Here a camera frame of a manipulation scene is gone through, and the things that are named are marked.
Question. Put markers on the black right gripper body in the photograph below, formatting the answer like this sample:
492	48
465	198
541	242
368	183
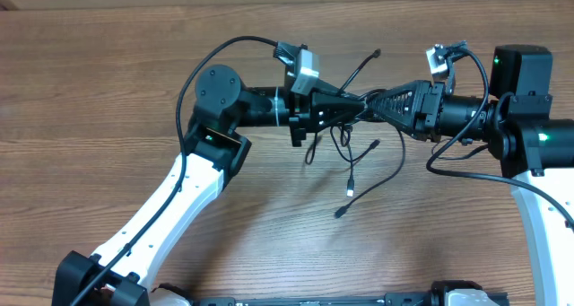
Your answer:
430	120

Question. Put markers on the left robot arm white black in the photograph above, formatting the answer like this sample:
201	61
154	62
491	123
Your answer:
211	154

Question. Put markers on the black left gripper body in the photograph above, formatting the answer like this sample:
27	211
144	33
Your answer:
300	118

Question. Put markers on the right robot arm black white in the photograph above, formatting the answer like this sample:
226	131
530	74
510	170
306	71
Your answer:
513	119

